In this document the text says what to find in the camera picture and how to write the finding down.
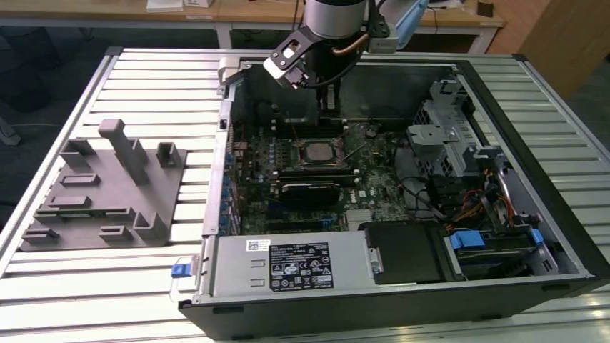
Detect silver CPU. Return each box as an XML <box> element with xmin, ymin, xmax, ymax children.
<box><xmin>305</xmin><ymin>141</ymin><xmax>335</xmax><ymax>162</ymax></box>

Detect black RAM slot bank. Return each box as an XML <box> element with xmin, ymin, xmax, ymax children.
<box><xmin>269</xmin><ymin>117</ymin><xmax>349</xmax><ymax>132</ymax></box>
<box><xmin>277</xmin><ymin>168</ymin><xmax>358</xmax><ymax>186</ymax></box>

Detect silver metal drive cage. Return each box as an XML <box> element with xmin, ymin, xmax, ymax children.
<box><xmin>405</xmin><ymin>80</ymin><xmax>508</xmax><ymax>179</ymax></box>

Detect black graphics card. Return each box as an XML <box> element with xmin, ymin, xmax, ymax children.
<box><xmin>279</xmin><ymin>182</ymin><xmax>343</xmax><ymax>209</ymax></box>

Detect green motherboard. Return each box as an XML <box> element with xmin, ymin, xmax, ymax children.
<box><xmin>229</xmin><ymin>119</ymin><xmax>430</xmax><ymax>237</ymax></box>

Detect silver chipset heat sink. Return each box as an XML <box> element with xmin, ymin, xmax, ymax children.
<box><xmin>346</xmin><ymin>209</ymin><xmax>375</xmax><ymax>224</ymax></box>

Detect black expansion slot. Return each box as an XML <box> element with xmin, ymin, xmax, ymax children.
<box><xmin>265</xmin><ymin>220</ymin><xmax>322</xmax><ymax>233</ymax></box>

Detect black plastic shroud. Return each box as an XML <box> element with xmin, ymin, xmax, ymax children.
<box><xmin>359</xmin><ymin>221</ymin><xmax>454</xmax><ymax>287</ymax></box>

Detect blue disk carrier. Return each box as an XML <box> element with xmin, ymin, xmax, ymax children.
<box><xmin>447</xmin><ymin>228</ymin><xmax>545</xmax><ymax>254</ymax></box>

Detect wooden cabinet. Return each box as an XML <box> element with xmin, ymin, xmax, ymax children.
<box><xmin>489</xmin><ymin>0</ymin><xmax>610</xmax><ymax>99</ymax></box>

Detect grey power supply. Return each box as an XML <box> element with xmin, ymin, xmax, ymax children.
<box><xmin>193</xmin><ymin>234</ymin><xmax>375</xmax><ymax>299</ymax></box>

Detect wooden desk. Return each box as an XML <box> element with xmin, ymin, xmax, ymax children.
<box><xmin>0</xmin><ymin>0</ymin><xmax>508</xmax><ymax>54</ymax></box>

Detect grey parts rack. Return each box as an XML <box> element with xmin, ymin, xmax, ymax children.
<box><xmin>19</xmin><ymin>118</ymin><xmax>190</xmax><ymax>253</ymax></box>

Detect blue case latch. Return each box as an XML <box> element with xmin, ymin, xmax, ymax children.
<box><xmin>170</xmin><ymin>259</ymin><xmax>193</xmax><ymax>280</ymax></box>

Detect black hard disk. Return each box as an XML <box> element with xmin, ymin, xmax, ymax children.
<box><xmin>455</xmin><ymin>248</ymin><xmax>538</xmax><ymax>282</ymax></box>

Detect black office chair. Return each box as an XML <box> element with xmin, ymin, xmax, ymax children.
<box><xmin>0</xmin><ymin>26</ymin><xmax>63</xmax><ymax>114</ymax></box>

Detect black PC case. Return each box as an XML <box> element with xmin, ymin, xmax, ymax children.
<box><xmin>177</xmin><ymin>56</ymin><xmax>610</xmax><ymax>342</ymax></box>

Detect grey stand foot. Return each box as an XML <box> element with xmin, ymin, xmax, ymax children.
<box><xmin>0</xmin><ymin>116</ymin><xmax>23</xmax><ymax>146</ymax></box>

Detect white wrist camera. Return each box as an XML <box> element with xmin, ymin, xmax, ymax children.
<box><xmin>263</xmin><ymin>28</ymin><xmax>311</xmax><ymax>90</ymax></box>

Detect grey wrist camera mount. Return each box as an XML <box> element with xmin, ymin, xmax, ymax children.
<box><xmin>365</xmin><ymin>19</ymin><xmax>401</xmax><ymax>54</ymax></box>

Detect grey case latch handle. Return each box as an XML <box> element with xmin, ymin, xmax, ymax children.
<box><xmin>217</xmin><ymin>56</ymin><xmax>253</xmax><ymax>98</ymax></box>

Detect yellow orange power wires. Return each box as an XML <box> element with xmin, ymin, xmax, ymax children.
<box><xmin>445</xmin><ymin>171</ymin><xmax>521</xmax><ymax>232</ymax></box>

